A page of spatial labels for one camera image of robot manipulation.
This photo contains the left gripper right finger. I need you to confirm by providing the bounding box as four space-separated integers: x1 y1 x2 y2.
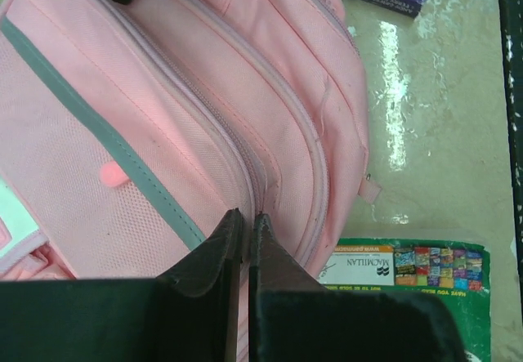
248 213 467 361

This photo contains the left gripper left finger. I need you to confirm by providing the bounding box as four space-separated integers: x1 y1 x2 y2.
1 210 244 361

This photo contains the pink student backpack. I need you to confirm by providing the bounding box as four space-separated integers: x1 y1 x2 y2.
0 0 381 362

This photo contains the green paperback book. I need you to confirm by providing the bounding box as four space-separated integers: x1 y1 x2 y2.
318 238 492 361

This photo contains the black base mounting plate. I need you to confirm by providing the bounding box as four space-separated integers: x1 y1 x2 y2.
496 0 523 228

